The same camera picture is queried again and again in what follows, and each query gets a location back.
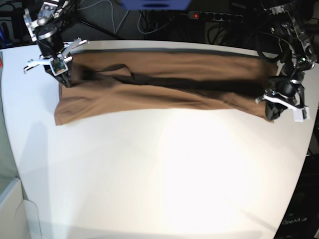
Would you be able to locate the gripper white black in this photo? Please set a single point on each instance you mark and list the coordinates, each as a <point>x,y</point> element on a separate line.
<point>286,94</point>
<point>56,56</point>

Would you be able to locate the brown T-shirt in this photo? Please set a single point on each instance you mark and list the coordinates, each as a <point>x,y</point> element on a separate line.
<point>116,81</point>

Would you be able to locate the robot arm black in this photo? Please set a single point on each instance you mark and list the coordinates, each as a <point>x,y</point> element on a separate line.
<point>44,25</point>
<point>297,56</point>

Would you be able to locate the blue box overhead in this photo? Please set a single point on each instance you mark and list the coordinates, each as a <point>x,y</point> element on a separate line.
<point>155,4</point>

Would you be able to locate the black power strip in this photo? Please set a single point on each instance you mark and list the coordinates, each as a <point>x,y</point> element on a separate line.
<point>215,16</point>

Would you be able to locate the white bin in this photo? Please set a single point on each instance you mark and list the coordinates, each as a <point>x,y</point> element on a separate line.
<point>18,217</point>

